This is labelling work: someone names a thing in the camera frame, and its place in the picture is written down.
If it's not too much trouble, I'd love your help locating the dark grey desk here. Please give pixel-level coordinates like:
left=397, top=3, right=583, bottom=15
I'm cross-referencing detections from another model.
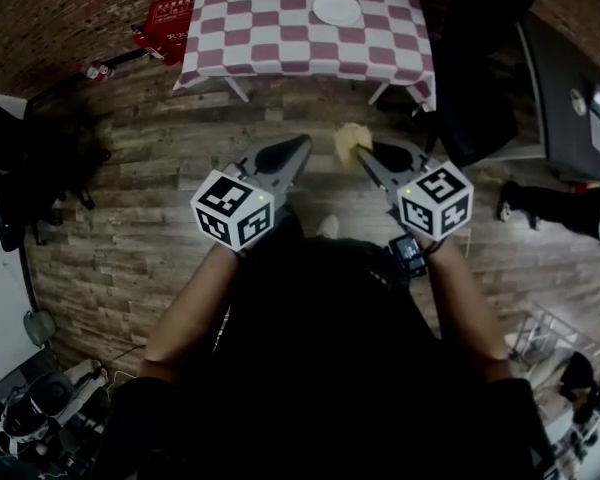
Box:
left=517, top=12, right=600, bottom=185

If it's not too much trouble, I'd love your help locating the person's left forearm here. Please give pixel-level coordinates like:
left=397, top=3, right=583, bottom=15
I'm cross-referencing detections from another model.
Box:
left=140, top=241, right=242, bottom=382

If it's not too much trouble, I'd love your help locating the pink checkered tablecloth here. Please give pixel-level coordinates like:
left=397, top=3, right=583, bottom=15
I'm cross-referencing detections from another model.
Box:
left=173, top=0, right=437, bottom=113

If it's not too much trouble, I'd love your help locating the person's white shoe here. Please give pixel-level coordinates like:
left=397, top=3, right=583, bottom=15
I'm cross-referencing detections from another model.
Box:
left=315, top=214, right=342, bottom=242

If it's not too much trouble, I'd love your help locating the white metal rack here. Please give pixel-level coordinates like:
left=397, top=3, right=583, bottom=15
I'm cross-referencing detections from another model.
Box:
left=507, top=302, right=600, bottom=385

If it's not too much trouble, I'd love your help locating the green bag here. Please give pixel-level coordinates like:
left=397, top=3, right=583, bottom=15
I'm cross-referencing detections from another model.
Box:
left=23, top=309, right=58, bottom=348

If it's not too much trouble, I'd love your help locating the person's right forearm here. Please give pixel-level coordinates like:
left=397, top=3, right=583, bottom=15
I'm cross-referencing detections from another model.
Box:
left=419, top=237, right=511, bottom=385

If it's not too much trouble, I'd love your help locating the white and black device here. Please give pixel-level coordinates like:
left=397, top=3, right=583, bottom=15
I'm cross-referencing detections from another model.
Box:
left=0, top=371, right=77, bottom=445

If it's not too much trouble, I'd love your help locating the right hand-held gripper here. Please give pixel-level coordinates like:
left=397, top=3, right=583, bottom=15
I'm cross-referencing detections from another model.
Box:
left=356, top=139, right=475, bottom=243

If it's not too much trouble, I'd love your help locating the white plate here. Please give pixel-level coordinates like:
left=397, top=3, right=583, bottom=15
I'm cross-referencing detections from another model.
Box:
left=311, top=0, right=365, bottom=27

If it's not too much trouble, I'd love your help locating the person's black shirt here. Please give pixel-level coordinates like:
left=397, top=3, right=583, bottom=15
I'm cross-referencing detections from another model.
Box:
left=94, top=237, right=556, bottom=480

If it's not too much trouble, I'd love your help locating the small screen device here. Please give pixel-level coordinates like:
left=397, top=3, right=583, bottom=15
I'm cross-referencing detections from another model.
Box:
left=388, top=234, right=429, bottom=277

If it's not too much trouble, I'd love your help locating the black equipment stand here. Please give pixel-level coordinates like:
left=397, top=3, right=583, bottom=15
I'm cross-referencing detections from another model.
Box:
left=559, top=352, right=600, bottom=464

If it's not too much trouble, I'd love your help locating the red fire equipment box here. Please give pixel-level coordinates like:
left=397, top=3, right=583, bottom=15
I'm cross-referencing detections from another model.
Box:
left=132, top=0, right=197, bottom=67

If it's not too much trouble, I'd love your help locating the red fire extinguisher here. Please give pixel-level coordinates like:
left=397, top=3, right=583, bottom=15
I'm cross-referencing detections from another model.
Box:
left=77, top=47, right=156, bottom=84

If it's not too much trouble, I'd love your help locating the yellow sponge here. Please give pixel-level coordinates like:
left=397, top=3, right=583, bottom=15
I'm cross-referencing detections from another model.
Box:
left=332, top=122, right=374, bottom=173

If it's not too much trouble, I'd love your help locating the black office chair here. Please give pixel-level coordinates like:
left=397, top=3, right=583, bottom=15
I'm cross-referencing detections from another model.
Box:
left=0, top=98, right=113, bottom=255

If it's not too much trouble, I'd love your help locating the white table frame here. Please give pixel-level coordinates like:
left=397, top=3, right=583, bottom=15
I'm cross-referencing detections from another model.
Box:
left=222, top=75, right=425, bottom=117

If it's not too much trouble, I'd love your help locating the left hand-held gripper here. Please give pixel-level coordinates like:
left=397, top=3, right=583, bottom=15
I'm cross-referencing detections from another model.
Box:
left=189, top=134, right=314, bottom=254

